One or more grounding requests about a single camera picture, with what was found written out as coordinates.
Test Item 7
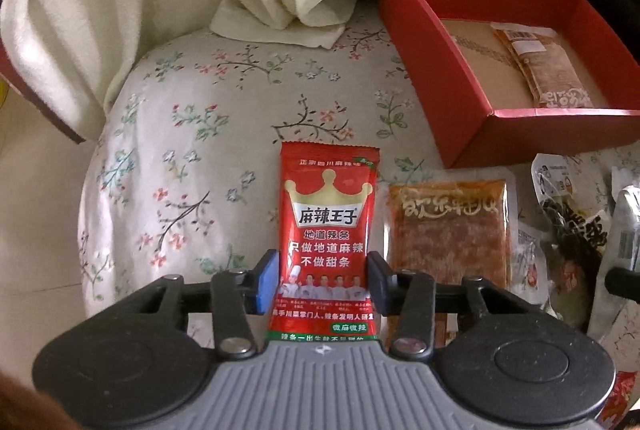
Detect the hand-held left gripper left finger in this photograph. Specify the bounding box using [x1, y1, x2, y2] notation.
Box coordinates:
[117, 249, 281, 359]

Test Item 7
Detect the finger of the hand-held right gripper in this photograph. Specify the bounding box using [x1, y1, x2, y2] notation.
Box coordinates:
[604, 267, 640, 297]

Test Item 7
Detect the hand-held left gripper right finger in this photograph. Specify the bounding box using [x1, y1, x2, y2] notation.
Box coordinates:
[367, 251, 527, 361]

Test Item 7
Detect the white silver snack packet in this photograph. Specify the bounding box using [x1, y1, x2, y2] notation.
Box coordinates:
[587, 187, 640, 346]

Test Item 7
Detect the clear packet with dark snack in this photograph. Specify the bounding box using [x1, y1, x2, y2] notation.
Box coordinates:
[547, 250, 608, 328]

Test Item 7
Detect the black and white snack packet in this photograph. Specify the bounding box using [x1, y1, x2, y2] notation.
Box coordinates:
[530, 152, 613, 261]

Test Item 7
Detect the red crown print snack packet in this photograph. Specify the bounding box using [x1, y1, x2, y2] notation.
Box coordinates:
[267, 141, 382, 343]

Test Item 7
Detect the small clear red-print snack packet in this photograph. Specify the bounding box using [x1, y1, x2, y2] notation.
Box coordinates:
[515, 220, 556, 306]

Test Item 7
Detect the red yellow patterned snack packet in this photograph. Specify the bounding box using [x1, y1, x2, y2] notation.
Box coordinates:
[607, 370, 640, 430]

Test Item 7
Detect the red cardboard box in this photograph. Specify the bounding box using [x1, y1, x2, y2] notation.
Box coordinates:
[377, 0, 640, 170]

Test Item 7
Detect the orange translucent snack packet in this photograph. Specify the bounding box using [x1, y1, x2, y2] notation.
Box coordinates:
[387, 170, 521, 346]

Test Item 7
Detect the brown clear snack packet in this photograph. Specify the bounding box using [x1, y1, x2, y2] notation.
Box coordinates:
[490, 22, 593, 111]

